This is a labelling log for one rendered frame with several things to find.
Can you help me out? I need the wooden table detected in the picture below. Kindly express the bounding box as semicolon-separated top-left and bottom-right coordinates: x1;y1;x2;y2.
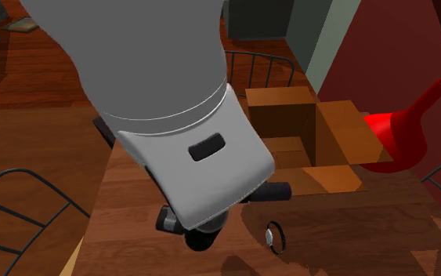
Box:
60;87;441;276

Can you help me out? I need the pale flat mat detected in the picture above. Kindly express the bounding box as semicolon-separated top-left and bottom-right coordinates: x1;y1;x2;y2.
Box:
2;16;41;35

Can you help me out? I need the red funnel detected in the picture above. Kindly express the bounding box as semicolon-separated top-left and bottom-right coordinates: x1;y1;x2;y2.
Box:
359;78;441;174

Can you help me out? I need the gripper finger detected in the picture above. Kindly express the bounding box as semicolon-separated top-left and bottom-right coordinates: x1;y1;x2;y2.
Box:
155;205;186;235

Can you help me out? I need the dark cabinet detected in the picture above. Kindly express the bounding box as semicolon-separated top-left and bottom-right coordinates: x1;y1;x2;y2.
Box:
222;0;295;41

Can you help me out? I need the black cylinder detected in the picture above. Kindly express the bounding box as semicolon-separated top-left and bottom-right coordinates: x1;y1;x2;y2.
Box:
240;181;293;204

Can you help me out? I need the black bracelet with silver plate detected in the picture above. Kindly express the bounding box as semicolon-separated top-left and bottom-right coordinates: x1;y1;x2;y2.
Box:
265;220;287;256

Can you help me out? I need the open brown cardboard box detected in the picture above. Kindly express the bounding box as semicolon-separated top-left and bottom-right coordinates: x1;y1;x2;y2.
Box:
244;85;395;197

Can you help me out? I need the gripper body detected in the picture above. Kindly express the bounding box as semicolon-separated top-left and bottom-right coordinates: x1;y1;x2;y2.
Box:
183;212;230;252

